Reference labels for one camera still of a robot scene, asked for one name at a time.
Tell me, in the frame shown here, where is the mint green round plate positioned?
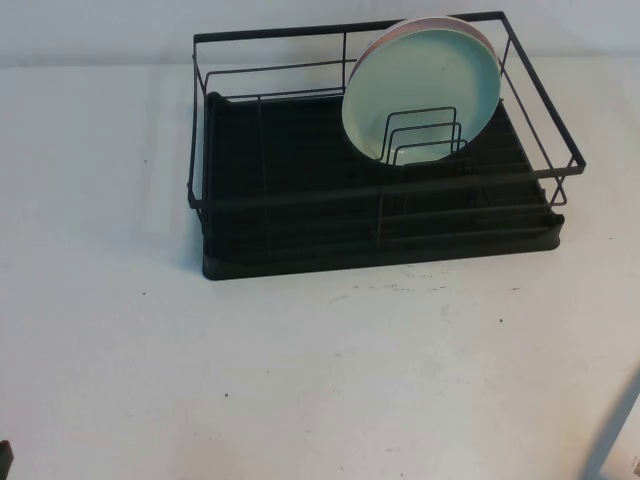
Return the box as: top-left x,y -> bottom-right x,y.
341,30 -> 503,164

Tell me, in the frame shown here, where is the black wire dish rack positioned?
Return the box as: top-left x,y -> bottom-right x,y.
186,10 -> 587,251

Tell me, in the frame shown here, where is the black plastic drip tray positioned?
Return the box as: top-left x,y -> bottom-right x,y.
201,91 -> 567,289

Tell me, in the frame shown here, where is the pink round plate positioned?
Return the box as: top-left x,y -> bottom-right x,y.
349,15 -> 499,76

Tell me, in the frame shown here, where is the grey metal frame bar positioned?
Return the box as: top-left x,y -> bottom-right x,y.
582,368 -> 640,480

